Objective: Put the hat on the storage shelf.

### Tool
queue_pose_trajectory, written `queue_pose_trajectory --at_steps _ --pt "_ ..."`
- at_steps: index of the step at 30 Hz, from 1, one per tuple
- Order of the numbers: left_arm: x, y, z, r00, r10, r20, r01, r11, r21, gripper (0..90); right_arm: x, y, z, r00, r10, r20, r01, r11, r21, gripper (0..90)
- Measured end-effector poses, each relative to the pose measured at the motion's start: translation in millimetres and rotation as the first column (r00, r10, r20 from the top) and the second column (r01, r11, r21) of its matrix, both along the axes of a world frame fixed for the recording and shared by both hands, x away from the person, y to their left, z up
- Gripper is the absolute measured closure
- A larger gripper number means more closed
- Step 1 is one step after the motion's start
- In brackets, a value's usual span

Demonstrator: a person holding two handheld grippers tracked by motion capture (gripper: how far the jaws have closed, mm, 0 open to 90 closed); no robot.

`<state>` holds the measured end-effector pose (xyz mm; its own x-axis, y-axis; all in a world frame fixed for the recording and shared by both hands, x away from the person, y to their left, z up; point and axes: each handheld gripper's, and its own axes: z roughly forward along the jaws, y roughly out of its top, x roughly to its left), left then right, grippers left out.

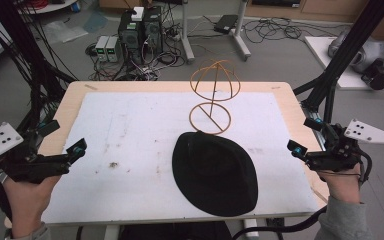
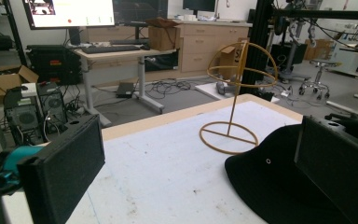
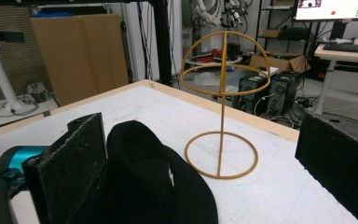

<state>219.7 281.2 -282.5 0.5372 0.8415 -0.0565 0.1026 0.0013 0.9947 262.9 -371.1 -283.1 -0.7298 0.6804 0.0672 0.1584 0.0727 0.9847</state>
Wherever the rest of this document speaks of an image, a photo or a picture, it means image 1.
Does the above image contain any flat black box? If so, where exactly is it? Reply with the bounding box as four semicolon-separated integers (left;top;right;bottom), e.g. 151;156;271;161
213;13;240;35

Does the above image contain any grey power supply unit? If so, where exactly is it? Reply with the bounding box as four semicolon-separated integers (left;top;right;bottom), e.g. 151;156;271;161
105;35;123;64
94;35;110;63

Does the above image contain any person's left hand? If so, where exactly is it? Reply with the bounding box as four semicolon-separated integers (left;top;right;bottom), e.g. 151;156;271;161
2;175;62;239

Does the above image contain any person's right hand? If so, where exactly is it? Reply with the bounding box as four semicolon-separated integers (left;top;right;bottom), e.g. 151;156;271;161
316;163;363;205

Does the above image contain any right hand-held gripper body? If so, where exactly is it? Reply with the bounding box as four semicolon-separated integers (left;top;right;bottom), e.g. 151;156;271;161
304;118;384;173

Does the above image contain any grey rounded machine shell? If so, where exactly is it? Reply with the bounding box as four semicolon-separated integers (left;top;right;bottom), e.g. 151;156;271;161
327;29;384;75

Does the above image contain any dark cloth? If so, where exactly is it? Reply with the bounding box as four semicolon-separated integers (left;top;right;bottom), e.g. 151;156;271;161
118;221;234;240

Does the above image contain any small white box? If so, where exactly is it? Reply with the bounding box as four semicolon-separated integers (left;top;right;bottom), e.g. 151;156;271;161
130;6;145;22

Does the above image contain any white table mat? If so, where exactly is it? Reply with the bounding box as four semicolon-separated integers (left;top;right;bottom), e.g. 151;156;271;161
41;91;322;225

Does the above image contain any tangle of black floor cables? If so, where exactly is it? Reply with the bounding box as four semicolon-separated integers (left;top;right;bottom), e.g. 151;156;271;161
241;17;351;45

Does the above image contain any white metal floor stand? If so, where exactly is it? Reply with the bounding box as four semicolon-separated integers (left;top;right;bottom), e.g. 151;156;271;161
179;0;252;65

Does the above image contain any clear plastic sheet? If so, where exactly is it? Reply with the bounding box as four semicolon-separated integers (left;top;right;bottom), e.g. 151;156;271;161
42;19;90;45

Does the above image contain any teal plastic sheet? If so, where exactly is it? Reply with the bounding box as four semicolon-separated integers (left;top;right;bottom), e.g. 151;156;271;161
82;11;110;35

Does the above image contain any tangle of cables by computers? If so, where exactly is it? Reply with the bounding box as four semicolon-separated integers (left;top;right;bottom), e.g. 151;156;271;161
85;19;194;82

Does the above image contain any white floor board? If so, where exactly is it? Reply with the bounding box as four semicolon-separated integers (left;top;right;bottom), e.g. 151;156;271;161
304;35;384;91

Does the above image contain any black brimmed hat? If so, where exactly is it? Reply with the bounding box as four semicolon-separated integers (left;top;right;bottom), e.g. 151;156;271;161
171;130;260;218

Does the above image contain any black device on board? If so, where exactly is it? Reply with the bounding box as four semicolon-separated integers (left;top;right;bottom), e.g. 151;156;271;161
360;59;384;91

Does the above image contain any round white table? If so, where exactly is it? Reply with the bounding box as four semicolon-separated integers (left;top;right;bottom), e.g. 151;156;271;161
17;0;78;15

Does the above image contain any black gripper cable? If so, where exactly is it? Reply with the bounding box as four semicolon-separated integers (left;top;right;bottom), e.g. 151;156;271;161
230;149;374;240

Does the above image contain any white table leg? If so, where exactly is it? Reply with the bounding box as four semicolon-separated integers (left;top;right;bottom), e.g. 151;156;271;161
103;224;122;240
242;218;260;240

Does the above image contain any wooden wire hat stand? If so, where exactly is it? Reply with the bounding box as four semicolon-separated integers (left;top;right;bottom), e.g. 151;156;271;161
188;59;242;136

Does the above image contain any black computer tower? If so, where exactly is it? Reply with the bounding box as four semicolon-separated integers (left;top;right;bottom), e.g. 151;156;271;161
142;5;165;57
117;11;145;65

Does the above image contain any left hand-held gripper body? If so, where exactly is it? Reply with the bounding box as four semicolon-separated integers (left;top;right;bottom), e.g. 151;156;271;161
0;122;72;184

